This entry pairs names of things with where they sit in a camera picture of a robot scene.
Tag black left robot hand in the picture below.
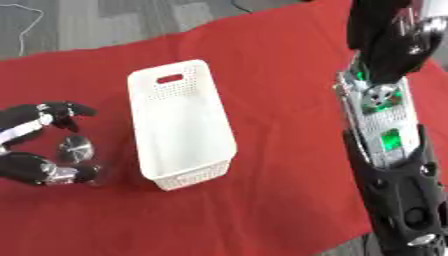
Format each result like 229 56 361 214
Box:
0 100 104 187

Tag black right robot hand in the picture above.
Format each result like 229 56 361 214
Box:
344 0 448 85

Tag round silver metal object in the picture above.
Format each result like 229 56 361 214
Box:
54 134 98 166

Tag white perforated plastic basket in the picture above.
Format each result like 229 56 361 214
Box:
126 58 240 192

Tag white cable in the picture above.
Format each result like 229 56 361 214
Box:
0 3 46 58

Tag black cable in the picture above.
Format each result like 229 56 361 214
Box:
229 0 259 15

